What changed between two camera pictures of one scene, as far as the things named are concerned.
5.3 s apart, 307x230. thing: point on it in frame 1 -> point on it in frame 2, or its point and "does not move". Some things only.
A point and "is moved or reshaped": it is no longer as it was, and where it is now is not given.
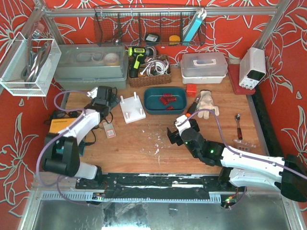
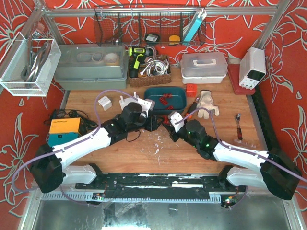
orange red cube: x=191 y=90 does not move
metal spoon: x=240 y=133 does not move
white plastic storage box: x=204 y=68 does not move
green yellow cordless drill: x=137 y=54 does not move
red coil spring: x=167 y=97 is moved or reshaped
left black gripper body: x=111 y=100 -> x=153 y=122
